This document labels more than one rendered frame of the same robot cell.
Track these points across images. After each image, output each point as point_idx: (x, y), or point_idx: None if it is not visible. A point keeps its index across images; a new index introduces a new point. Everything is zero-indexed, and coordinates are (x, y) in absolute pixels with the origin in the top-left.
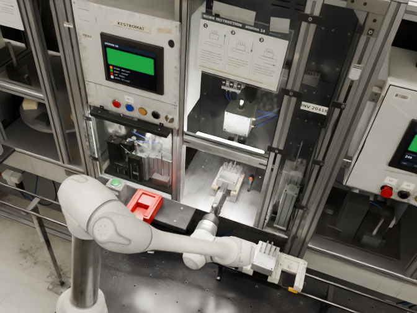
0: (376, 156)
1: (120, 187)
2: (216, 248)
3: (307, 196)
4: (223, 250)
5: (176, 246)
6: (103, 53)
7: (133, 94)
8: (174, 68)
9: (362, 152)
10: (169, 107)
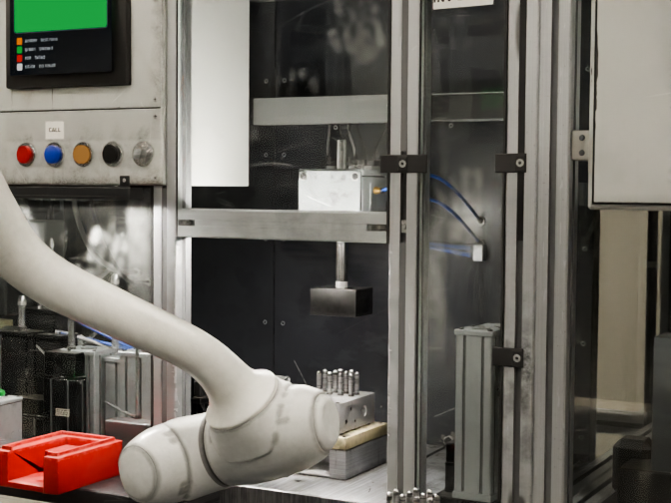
0: (639, 72)
1: (1, 399)
2: (198, 333)
3: (512, 304)
4: (219, 349)
5: (71, 280)
6: (7, 16)
7: (64, 111)
8: (153, 1)
9: (601, 72)
10: (143, 119)
